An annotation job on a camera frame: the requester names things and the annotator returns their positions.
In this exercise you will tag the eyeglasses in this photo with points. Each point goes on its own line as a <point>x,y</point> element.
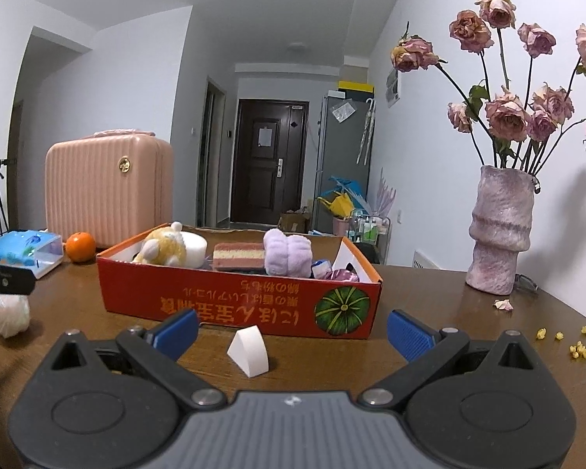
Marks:
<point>526,284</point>

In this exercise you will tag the yellow and black box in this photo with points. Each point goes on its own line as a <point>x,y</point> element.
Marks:
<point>356,88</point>

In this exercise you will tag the blue and yellow toy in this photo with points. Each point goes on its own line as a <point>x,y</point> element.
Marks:
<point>342,202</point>

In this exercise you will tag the white wedge sponge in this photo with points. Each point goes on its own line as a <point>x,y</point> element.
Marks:
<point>248,354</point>

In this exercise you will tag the dark brown entrance door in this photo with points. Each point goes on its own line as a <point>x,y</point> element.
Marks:
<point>268,180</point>

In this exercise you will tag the white round sponge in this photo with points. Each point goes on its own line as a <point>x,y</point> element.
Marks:
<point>194,250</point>

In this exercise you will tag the clear plastic bag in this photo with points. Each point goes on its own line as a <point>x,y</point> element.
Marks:
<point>343,111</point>

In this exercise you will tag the blue tissue pack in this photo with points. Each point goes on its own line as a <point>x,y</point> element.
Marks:
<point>22,249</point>

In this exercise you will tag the pink satin bow scrunchie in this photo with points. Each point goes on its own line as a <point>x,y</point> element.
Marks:
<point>344,276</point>

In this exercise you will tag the grey refrigerator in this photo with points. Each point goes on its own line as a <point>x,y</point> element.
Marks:
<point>339,156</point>

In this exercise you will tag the tangerine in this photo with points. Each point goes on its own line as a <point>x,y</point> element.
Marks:
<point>80,248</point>

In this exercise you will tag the pink ribbed suitcase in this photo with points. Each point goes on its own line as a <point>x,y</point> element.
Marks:
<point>107,190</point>

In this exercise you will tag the brown cardboard carton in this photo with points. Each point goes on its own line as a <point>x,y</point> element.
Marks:
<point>295,221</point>

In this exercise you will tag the fallen pink petal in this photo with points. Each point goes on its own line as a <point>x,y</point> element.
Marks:
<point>503,305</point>

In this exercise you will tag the dried pink roses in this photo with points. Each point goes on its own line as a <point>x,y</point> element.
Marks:
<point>508,115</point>

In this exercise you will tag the pink cream striped sponge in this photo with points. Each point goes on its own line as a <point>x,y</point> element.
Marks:
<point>238,256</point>

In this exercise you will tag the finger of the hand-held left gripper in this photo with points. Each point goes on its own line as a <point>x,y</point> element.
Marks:
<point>5,281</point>

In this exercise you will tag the red cardboard box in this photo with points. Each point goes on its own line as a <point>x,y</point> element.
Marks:
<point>224,303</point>

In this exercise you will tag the dark side door frame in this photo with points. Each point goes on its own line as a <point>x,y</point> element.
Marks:
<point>210,156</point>

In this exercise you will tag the purple wall decal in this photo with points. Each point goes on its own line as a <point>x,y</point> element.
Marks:
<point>386,193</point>

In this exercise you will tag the scattered yellow crumbs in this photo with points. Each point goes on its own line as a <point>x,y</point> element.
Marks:
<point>580,351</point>

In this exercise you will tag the yellow plush bear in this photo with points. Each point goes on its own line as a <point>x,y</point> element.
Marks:
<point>161,246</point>

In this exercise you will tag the lavender fluffy plush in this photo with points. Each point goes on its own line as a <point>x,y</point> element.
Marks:
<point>288,254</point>

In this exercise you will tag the purple textured vase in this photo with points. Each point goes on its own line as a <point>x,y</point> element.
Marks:
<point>500,234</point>

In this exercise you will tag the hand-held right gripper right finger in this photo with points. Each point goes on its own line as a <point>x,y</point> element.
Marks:
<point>410,334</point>

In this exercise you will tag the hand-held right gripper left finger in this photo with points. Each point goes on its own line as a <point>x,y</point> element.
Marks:
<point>176,334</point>

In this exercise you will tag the trolley cart with bottles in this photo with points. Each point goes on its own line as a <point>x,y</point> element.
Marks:
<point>371,229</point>

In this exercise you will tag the blue white tube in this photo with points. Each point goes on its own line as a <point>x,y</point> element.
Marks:
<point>322,267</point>

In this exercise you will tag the white flat wall panel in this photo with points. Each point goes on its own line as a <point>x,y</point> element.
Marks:
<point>425,260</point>

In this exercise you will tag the wall electrical panel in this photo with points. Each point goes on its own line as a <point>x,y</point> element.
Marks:
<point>393,85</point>

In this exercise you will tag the pink bin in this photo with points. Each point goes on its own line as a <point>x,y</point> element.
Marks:
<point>340,227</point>

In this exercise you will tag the white folded umbrella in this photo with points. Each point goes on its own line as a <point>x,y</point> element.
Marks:
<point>366,129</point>

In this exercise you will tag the white paper notice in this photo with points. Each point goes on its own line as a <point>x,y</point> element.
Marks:
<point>265,137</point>

